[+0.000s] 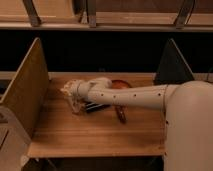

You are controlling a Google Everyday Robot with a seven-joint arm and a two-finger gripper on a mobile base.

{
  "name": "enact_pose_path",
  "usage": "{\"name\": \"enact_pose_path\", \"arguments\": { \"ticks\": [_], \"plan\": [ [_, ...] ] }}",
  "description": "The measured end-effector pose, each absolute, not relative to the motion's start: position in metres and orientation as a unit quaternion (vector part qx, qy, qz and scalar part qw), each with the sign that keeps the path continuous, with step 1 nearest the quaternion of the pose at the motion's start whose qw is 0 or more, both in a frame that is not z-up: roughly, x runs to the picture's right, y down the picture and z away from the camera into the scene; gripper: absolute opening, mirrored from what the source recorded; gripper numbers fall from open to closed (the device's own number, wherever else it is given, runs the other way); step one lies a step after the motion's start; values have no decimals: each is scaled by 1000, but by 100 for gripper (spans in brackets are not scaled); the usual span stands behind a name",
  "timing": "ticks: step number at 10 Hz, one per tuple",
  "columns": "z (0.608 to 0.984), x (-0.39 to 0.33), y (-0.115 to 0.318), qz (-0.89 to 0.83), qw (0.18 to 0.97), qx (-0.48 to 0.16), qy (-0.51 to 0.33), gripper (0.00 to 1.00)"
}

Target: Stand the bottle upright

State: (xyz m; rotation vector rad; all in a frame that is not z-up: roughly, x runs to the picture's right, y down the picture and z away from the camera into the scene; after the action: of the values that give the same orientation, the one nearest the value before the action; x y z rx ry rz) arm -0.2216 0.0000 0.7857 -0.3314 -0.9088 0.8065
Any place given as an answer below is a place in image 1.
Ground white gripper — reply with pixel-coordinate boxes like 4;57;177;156
60;80;82;100

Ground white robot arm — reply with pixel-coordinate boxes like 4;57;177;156
61;77;213;171

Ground black rectangular box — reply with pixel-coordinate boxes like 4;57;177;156
85;102;108;113

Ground orange plate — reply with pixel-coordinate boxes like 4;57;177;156
112;80;131;89

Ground dark red spoon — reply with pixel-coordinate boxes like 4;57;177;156
115;106;127;124

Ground left wooden divider panel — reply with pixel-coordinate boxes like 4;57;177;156
0;38;49;141

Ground wooden shelf above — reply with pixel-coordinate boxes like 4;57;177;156
0;0;213;32

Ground right dark divider panel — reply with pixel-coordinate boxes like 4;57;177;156
153;38;194;85

